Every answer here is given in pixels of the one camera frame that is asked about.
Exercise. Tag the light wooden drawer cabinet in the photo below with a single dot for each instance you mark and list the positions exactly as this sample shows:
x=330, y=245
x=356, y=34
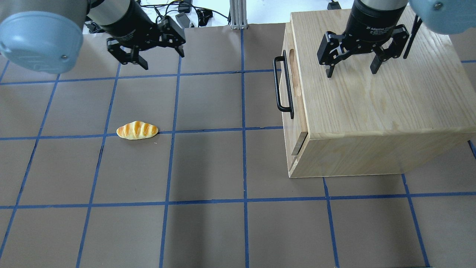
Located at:
x=360, y=123

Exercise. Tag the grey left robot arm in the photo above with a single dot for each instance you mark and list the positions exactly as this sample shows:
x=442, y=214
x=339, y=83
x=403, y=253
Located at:
x=46, y=35

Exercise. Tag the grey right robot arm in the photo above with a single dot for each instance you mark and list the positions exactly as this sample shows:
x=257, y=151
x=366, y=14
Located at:
x=444, y=17

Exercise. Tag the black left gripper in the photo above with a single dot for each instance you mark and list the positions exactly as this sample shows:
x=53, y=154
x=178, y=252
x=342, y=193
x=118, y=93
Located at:
x=128, y=21

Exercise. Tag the toy bread roll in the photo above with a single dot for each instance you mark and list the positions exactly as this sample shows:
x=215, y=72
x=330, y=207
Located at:
x=137, y=130

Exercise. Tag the wooden drawer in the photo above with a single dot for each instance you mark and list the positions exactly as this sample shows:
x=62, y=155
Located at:
x=293, y=142
x=290, y=85

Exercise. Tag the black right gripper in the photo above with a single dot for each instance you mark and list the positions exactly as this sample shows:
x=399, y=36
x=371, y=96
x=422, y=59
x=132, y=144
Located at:
x=370, y=20

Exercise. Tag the aluminium frame post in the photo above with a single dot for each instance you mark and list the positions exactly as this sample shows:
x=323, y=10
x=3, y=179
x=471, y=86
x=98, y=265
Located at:
x=238, y=14

